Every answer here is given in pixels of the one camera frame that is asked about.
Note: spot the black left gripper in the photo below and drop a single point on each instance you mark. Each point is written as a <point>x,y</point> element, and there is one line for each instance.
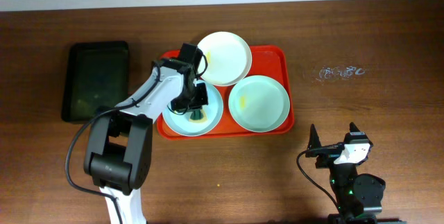
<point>195,105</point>

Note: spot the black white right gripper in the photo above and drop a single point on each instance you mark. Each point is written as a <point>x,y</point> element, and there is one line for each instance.
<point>326,153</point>

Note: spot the yellow green sponge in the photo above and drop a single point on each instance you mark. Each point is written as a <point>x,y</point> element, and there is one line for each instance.
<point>198,116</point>

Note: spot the light blue plate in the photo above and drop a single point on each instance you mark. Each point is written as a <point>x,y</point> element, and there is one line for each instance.
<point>180,124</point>

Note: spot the white plate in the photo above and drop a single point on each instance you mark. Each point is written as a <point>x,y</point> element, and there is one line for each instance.
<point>228,58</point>

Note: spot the light green plate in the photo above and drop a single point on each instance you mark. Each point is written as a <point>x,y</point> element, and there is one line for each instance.
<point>259,103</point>

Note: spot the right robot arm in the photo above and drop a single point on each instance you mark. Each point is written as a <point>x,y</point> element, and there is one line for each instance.
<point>358,196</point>

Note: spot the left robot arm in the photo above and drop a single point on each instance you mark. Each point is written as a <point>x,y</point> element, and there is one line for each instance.
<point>118,155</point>

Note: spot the red plastic tray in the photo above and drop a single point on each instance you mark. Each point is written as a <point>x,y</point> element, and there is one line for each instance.
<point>268,61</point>

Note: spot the black rectangular water tray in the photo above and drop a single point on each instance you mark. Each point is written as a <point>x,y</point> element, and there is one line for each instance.
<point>96,80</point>

